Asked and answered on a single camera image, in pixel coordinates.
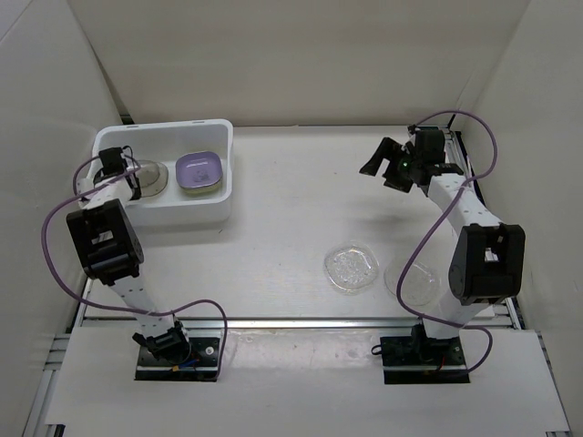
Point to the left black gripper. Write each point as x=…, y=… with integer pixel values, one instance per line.
x=137, y=194

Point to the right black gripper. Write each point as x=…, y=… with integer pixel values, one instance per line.
x=387, y=149

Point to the smoky clear plate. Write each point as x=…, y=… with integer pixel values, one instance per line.
x=153, y=177

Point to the purple panda plate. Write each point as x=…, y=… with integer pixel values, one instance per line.
x=198, y=170

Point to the green panda plate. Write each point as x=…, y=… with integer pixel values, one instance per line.
x=198, y=192

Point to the clear textured plate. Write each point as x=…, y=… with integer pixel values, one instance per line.
x=421, y=283
x=351, y=268

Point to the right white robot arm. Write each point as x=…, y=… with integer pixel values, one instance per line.
x=487, y=263

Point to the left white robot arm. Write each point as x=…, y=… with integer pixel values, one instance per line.
x=109, y=251

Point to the white plastic bin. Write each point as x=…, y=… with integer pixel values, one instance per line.
x=166, y=143

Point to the aluminium frame rail front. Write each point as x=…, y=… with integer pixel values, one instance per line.
x=267, y=324

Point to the aluminium frame rail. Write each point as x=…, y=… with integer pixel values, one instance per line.
x=456, y=152
x=267, y=324

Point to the aluminium frame rail right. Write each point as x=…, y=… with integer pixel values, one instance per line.
x=456, y=152

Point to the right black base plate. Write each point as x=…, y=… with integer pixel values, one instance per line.
x=418, y=359

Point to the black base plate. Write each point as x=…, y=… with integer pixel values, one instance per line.
x=187, y=359
x=418, y=359

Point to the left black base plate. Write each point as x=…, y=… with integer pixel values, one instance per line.
x=187, y=359

